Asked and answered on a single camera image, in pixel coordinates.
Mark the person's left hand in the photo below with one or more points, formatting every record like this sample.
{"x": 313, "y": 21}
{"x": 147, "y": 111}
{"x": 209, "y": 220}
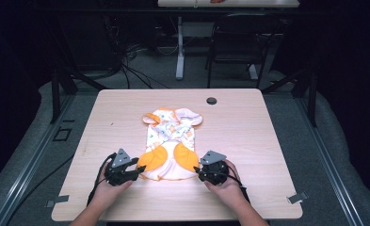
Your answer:
{"x": 109, "y": 190}

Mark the person's right hand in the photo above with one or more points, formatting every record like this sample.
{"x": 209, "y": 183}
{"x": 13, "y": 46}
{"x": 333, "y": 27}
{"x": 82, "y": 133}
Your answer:
{"x": 228, "y": 188}

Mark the white table leg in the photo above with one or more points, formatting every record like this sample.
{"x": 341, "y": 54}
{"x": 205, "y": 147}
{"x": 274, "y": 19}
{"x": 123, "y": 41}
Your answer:
{"x": 180, "y": 48}

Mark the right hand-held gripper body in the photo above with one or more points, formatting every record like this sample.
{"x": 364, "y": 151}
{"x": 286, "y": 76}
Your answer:
{"x": 214, "y": 168}

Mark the orange and white baby garment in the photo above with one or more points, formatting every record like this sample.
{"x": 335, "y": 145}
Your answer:
{"x": 170, "y": 145}

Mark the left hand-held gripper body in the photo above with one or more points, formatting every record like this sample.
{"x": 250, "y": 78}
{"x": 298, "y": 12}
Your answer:
{"x": 119, "y": 169}

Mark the black chair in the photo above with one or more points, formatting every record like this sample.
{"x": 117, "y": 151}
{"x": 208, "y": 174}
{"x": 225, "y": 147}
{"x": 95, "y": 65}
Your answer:
{"x": 236, "y": 47}

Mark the black metal stand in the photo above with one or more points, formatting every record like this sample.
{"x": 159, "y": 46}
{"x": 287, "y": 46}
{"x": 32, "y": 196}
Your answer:
{"x": 298, "y": 88}
{"x": 66, "y": 81}

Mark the grey tape strip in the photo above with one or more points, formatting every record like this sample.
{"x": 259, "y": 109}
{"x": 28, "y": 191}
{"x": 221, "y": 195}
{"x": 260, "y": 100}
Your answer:
{"x": 297, "y": 197}
{"x": 57, "y": 200}

